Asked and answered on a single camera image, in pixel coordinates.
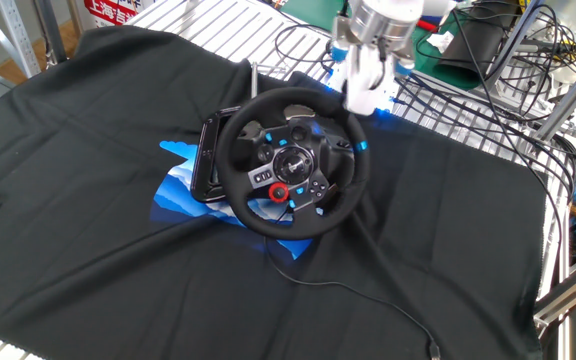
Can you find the tangled black cables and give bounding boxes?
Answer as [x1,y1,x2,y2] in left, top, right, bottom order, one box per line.
[392,0,576,301]

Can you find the slanted aluminium frame beam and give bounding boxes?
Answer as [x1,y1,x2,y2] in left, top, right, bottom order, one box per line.
[535,47,576,144]

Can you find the green cutting mat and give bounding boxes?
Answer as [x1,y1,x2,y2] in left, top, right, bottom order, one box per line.
[280,0,494,92]

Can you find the black rolled sheet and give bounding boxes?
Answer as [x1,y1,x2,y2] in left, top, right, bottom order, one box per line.
[435,2,514,91]

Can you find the perforated grey steel post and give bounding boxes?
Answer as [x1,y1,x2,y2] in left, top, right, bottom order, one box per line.
[0,0,43,79]

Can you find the white crumpled paper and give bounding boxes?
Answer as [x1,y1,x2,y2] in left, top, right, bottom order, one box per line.
[426,30,456,54]

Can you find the black rectangular frame device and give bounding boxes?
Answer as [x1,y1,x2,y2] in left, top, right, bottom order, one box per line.
[189,104,243,204]

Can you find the black table cloth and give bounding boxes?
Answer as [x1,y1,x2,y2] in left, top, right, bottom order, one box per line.
[0,24,549,360]

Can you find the blue mountain print mat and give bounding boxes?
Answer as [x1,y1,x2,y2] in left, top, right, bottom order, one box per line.
[148,139,315,261]

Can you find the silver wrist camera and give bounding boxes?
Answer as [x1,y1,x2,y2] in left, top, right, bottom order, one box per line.
[392,49,416,78]

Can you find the red tool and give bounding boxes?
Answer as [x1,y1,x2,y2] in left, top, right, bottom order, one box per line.
[415,17,442,34]

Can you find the black coiled cable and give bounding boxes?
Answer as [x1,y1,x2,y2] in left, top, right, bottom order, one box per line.
[272,22,339,76]

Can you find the grey aluminium upright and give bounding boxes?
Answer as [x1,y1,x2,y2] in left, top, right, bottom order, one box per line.
[485,0,547,89]

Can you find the black Logitech wheel base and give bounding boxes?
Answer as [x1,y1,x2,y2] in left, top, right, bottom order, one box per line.
[312,122,359,206]

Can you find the aluminium frame rail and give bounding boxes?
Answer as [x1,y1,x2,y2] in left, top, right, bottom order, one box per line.
[532,257,576,329]

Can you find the black USB cable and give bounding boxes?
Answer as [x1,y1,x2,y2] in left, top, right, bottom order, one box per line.
[263,235,443,360]

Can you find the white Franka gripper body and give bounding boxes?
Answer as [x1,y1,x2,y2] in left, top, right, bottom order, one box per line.
[343,43,400,118]

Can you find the red white printed sign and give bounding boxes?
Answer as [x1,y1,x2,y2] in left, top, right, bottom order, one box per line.
[83,0,142,29]

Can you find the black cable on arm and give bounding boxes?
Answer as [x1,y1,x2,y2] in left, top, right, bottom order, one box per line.
[375,35,389,77]

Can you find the dark metal post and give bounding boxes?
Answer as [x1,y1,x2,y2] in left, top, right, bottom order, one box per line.
[35,0,69,65]

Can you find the black racing steering wheel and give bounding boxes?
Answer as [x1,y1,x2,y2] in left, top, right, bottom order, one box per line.
[215,86,372,241]

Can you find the silver metal rod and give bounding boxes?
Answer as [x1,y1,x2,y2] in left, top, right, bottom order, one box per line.
[249,61,290,100]

